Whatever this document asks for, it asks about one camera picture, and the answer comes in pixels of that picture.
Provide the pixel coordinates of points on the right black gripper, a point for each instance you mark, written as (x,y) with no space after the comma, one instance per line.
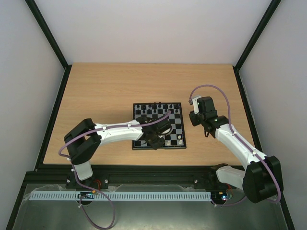
(194,117)

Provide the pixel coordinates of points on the right black frame post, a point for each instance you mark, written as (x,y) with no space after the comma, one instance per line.
(257,33)

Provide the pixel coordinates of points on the left black frame post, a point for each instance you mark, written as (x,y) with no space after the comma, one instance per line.
(33,7)

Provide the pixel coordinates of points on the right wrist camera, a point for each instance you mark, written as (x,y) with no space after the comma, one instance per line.
(193,101)

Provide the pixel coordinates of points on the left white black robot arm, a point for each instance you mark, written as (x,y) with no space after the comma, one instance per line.
(83,141)

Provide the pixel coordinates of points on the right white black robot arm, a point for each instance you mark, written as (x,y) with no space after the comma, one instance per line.
(261,177)

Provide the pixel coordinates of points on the black silver chess board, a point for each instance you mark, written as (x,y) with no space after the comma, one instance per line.
(169,128)

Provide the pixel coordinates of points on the black frame post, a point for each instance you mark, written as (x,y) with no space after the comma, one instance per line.
(257,33)
(33,7)

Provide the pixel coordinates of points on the black aluminium rail base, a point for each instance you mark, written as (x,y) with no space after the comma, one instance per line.
(198,177)

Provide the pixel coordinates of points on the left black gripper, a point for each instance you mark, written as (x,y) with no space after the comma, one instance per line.
(156,145)

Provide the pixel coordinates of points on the white slotted cable duct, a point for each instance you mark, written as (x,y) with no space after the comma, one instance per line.
(119,196)

